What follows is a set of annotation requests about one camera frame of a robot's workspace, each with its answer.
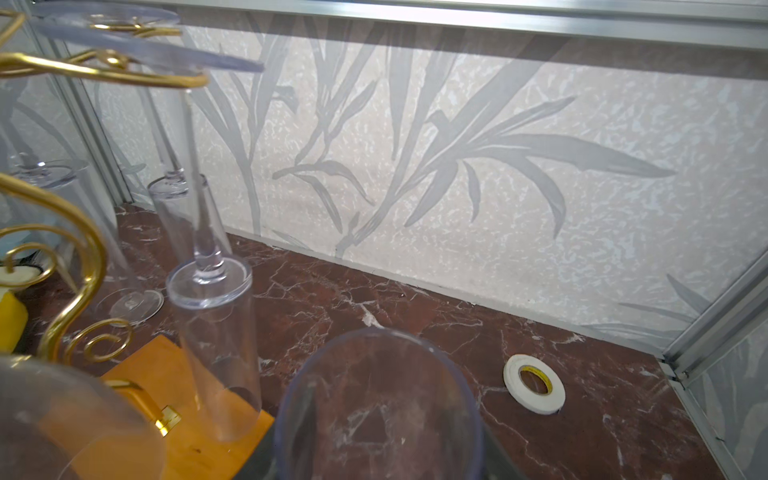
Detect clear wine glass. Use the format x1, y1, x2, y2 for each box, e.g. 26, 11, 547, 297
274, 328, 484, 479
8, 158, 166, 328
1, 355, 165, 479
29, 14, 265, 444
34, 1, 231, 272

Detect white tape roll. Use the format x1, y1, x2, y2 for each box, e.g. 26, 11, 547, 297
503, 354, 566, 415

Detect yellow black work glove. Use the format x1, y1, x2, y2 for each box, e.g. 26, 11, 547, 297
1, 265, 42, 353

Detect gold wire glass rack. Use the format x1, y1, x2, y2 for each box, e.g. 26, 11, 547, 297
0, 8, 211, 480

